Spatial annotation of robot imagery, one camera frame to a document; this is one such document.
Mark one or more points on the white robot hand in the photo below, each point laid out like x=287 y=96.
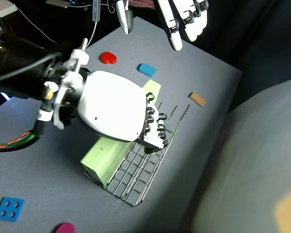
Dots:
x=194 y=26
x=111 y=106

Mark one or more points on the pale green book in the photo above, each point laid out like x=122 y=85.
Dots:
x=104 y=157

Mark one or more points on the red heart block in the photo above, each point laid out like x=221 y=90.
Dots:
x=108 y=58

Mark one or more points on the blue rounded block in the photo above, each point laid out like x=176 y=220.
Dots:
x=147 y=70

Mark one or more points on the pink cloth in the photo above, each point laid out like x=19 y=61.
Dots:
x=143 y=3

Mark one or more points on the brown wooden block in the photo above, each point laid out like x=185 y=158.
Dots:
x=198 y=100

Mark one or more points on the grey table cloth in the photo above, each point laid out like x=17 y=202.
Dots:
x=51 y=174

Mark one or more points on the grey usb adapter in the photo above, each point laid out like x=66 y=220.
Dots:
x=96 y=11

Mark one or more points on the pink block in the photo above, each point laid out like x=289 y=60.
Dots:
x=66 y=228

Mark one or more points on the blue block with four holes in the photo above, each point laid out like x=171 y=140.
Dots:
x=17 y=213

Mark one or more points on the grey blurred rounded housing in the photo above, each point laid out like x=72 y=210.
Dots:
x=252 y=157

